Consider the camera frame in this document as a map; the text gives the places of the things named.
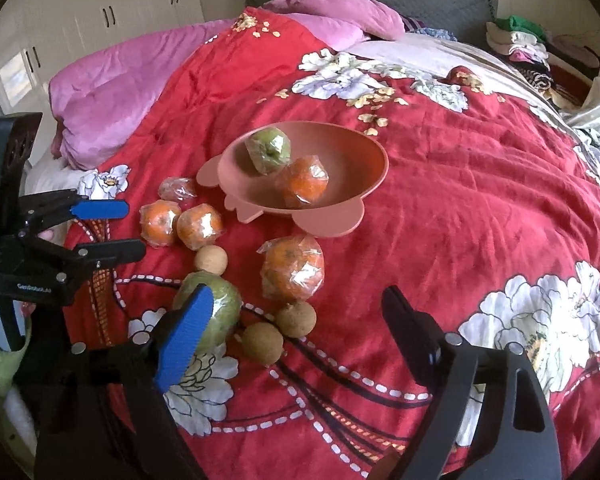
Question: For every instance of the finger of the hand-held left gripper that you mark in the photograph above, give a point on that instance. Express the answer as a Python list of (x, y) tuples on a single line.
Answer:
[(115, 251), (100, 209)]

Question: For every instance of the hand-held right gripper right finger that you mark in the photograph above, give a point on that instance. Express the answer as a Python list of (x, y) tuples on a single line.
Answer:
[(414, 345)]

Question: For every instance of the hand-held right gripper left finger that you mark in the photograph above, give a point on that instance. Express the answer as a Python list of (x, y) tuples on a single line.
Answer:
[(186, 332)]

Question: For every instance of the large green fruit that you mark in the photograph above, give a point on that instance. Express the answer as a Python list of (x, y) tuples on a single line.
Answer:
[(225, 305)]

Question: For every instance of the brown longan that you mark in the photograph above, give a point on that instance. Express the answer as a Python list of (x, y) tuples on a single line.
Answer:
[(262, 343), (296, 316), (211, 260)]

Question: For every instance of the small reddish fruit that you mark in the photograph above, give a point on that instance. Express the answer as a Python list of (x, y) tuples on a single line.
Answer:
[(178, 189)]

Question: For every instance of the large orange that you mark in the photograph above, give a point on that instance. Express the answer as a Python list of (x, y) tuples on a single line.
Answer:
[(292, 272)]

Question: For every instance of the small green fruit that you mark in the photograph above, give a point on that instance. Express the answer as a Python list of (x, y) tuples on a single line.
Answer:
[(268, 150)]

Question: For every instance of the pink footed bowl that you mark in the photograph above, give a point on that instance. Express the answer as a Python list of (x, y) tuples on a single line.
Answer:
[(340, 170)]

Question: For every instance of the pink blanket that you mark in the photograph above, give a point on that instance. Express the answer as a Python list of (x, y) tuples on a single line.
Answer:
[(120, 95)]

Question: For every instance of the red floral blanket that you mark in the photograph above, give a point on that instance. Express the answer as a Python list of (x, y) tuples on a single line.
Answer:
[(455, 210)]

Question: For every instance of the white wardrobe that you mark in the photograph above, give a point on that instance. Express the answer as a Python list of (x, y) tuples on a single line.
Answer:
[(90, 15)]

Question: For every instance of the beige bed sheet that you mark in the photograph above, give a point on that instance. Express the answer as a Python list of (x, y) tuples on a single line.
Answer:
[(420, 52)]

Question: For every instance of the white crumpled cloth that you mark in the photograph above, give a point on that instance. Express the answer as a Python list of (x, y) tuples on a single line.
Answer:
[(597, 110)]

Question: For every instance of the pile of folded clothes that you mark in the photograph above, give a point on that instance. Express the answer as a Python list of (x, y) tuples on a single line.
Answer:
[(525, 50)]

